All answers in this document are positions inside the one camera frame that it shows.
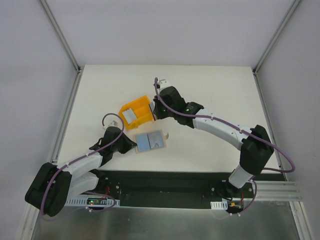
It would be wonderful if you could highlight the white credit card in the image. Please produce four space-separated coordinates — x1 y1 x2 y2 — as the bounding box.
135 133 150 152
149 101 155 112
147 131 165 150

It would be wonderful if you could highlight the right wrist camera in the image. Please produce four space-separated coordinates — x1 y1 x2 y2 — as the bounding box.
158 79 171 90

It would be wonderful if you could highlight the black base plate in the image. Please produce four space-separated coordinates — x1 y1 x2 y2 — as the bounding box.
87 170 284 211

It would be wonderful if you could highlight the left aluminium post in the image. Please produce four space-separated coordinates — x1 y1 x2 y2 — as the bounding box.
37 0 85 75

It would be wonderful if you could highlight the right aluminium post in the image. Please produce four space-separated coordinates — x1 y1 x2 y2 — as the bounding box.
252 0 303 76

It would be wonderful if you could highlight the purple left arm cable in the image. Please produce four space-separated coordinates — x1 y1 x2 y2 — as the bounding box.
39 113 125 222

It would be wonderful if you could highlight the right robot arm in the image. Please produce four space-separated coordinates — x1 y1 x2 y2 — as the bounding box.
153 83 274 198

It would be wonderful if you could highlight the beige card holder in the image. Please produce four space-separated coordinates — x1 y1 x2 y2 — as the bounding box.
134 129 169 154

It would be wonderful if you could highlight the yellow plastic bin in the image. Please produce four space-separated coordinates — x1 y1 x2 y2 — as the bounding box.
118 95 154 131

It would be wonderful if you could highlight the white cable duct left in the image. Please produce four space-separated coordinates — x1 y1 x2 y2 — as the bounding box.
65 196 114 208

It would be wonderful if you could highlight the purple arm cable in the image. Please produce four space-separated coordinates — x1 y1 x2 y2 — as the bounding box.
39 113 125 222
153 77 297 221

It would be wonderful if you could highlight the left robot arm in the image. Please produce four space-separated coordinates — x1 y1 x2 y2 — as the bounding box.
24 126 137 217

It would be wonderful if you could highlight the aluminium frame rail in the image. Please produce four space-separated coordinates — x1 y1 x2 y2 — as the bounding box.
255 181 302 202

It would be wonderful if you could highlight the white cable duct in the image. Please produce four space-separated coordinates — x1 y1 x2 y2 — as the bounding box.
65 196 114 208
210 200 228 211

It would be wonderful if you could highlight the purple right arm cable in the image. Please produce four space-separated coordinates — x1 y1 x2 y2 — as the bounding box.
153 77 297 221

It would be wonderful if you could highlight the aluminium post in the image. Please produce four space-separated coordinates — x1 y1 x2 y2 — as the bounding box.
37 0 85 75
252 0 303 76

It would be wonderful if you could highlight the white cable duct right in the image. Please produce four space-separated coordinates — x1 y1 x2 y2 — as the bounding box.
210 200 228 211

